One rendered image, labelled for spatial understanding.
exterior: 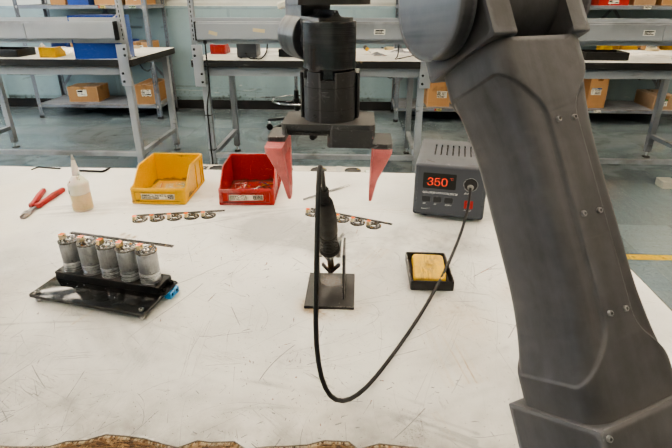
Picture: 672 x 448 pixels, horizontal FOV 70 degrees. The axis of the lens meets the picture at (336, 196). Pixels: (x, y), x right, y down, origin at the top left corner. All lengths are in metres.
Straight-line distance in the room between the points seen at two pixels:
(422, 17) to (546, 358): 0.20
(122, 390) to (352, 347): 0.23
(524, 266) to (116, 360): 0.42
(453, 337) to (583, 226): 0.32
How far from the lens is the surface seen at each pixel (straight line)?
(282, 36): 0.60
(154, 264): 0.62
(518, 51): 0.27
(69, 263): 0.70
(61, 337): 0.63
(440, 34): 0.28
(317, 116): 0.52
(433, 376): 0.51
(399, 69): 2.88
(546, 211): 0.26
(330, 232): 0.50
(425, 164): 0.79
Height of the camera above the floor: 1.10
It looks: 23 degrees down
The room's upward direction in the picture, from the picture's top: straight up
